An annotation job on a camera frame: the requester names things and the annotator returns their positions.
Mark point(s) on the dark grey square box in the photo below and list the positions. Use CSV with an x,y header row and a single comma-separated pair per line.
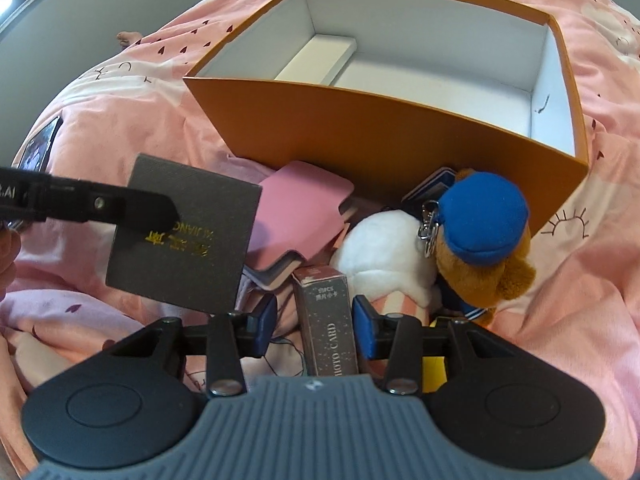
x,y
197,264

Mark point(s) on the orange cardboard storage box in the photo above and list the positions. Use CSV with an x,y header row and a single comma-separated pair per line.
x,y
480,84

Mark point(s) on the dark photo card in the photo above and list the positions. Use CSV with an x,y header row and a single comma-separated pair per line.
x,y
36,155

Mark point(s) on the bare foot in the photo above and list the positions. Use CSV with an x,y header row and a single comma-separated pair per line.
x,y
128,39

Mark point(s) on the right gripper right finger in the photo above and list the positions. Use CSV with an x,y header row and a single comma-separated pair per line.
x,y
394,338

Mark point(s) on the yellow object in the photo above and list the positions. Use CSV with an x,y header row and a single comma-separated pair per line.
x,y
434,373

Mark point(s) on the white striped plush toy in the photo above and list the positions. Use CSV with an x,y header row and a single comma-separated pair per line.
x,y
383,260

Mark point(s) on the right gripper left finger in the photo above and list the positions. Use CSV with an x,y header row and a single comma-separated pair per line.
x,y
233,336

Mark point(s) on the person's left hand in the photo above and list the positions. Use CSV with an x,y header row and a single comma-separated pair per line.
x,y
10,247

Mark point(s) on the white flat box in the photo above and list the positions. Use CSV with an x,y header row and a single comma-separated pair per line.
x,y
319,61

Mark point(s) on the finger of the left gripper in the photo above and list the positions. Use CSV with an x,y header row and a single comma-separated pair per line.
x,y
82,201

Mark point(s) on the blue patterned card pack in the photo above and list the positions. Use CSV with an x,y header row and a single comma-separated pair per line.
x,y
431,188

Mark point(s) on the pink card holder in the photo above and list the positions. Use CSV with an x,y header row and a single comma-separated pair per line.
x,y
298,214

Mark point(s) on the grey photo card box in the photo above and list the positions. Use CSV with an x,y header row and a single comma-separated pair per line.
x,y
324,314

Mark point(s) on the bear plush blue hat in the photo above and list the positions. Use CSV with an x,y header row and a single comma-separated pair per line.
x,y
478,232

